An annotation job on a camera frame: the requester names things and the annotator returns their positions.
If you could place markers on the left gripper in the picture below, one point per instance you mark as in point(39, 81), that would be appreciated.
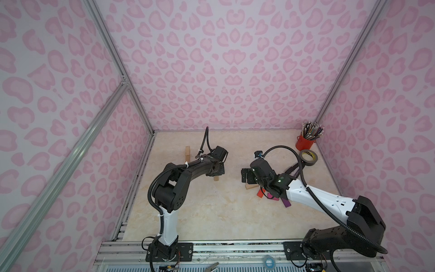
point(216, 169)

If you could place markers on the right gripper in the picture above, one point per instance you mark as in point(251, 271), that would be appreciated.
point(247, 175)

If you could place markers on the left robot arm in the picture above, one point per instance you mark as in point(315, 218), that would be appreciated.
point(168, 192)

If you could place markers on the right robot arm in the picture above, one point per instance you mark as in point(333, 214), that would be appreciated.
point(359, 224)

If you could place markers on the red block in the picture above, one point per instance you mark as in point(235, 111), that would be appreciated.
point(260, 193)

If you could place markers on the purple block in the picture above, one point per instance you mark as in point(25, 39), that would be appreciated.
point(286, 203)

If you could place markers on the red pen cup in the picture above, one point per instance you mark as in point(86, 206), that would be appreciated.
point(304, 144)

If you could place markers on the dark tape roll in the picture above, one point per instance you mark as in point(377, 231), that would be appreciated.
point(308, 157)

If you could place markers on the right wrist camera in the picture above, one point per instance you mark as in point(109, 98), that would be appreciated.
point(258, 154)

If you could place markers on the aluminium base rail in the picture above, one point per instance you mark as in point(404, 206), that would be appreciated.
point(232, 256)

